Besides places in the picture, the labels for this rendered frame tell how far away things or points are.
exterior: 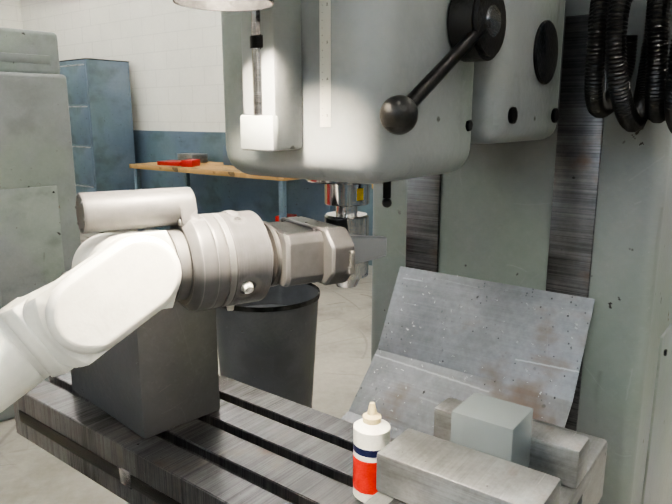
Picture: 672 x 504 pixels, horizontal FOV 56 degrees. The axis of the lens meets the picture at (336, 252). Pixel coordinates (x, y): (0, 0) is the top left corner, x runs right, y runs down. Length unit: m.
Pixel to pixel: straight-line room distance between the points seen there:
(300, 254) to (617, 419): 0.58
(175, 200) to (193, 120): 6.85
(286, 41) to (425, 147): 0.15
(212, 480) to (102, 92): 7.28
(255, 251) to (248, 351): 2.04
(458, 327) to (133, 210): 0.60
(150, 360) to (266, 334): 1.73
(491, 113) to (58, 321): 0.45
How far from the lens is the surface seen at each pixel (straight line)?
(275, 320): 2.53
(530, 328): 0.96
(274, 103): 0.54
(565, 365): 0.94
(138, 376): 0.85
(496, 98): 0.68
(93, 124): 7.83
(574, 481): 0.66
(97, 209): 0.55
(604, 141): 0.92
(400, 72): 0.55
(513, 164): 0.96
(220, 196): 7.14
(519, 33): 0.72
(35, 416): 1.07
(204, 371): 0.89
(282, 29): 0.55
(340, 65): 0.54
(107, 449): 0.91
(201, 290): 0.55
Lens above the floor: 1.37
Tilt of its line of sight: 12 degrees down
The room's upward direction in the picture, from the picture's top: straight up
